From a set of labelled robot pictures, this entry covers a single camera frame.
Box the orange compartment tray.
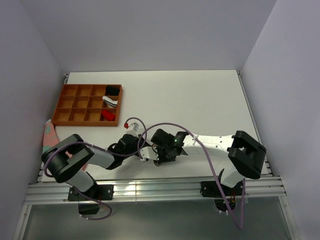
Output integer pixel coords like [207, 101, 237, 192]
[51, 84, 123, 127]

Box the red christmas sock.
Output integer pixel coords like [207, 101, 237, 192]
[101, 109, 116, 122]

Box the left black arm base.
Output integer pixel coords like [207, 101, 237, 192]
[67, 184, 114, 202]

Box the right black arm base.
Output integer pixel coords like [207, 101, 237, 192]
[200, 181, 242, 198]

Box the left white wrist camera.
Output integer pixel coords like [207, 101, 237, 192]
[124, 122, 139, 138]

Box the brown striped sock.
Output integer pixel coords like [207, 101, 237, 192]
[152, 143, 163, 167]

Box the aluminium frame rail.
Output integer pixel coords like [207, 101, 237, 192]
[23, 176, 286, 205]

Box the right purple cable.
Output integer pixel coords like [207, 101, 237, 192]
[137, 122, 247, 230]

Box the pink patterned sock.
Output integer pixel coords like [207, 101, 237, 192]
[42, 119, 60, 154]

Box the white black rolled sock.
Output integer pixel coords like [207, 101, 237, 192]
[102, 95, 118, 108]

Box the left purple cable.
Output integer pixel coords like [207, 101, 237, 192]
[43, 116, 148, 221]

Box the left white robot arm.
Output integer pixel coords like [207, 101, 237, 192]
[41, 134, 150, 200]

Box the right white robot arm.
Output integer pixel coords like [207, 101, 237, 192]
[145, 129, 267, 195]

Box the purple cable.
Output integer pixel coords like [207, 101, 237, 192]
[137, 122, 247, 230]
[43, 116, 148, 221]

